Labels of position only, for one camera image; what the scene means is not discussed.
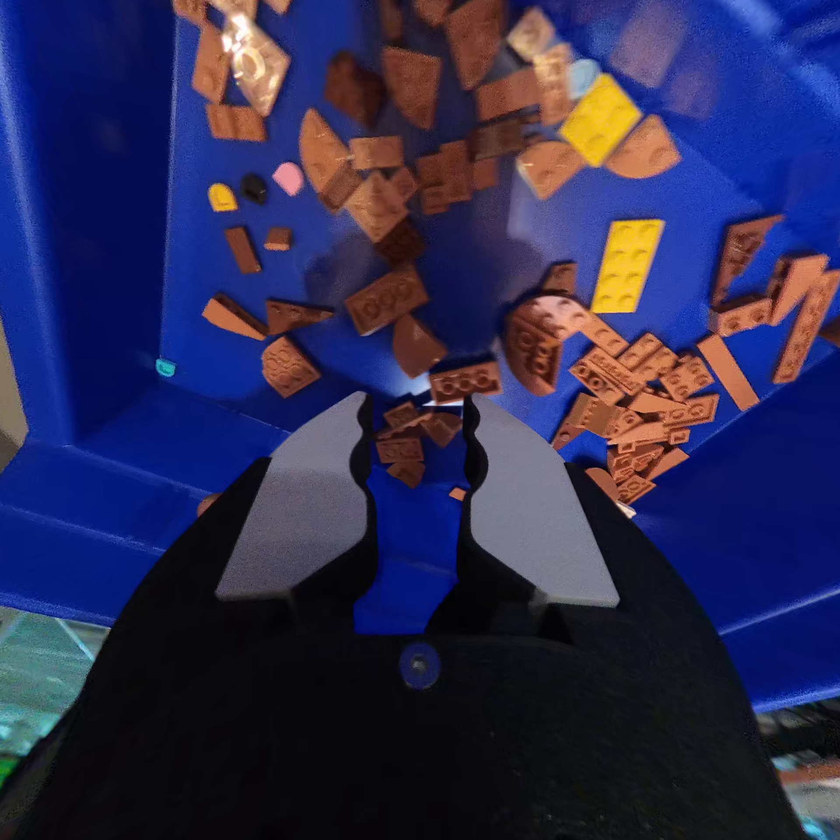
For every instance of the small yellow lego tile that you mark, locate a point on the small yellow lego tile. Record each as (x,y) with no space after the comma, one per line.
(222,198)

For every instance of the small black lego tile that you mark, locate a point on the small black lego tile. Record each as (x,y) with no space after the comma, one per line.
(253,189)

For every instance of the blue plastic bin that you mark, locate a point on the blue plastic bin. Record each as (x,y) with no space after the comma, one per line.
(85,197)

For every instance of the small teal lego tile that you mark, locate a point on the small teal lego tile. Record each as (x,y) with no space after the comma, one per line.
(166,367)

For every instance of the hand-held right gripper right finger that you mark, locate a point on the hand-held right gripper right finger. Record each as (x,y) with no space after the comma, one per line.
(538,525)

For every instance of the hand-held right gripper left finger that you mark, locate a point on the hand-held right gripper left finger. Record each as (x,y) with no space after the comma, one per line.
(302,512)

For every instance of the pile of brown lego pieces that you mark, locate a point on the pile of brown lego pieces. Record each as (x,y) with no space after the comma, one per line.
(387,305)

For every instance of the dark brown lego tile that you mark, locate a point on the dark brown lego tile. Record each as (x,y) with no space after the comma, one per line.
(243,250)

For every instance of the yellow square lego plate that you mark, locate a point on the yellow square lego plate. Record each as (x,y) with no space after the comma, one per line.
(600,119)

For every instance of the small pink lego tile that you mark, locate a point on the small pink lego tile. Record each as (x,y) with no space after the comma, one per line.
(287,178)

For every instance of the small light blue lego piece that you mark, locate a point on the small light blue lego piece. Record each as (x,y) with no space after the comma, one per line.
(583,77)

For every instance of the yellow long lego plate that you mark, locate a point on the yellow long lego plate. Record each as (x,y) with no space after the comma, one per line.
(627,266)

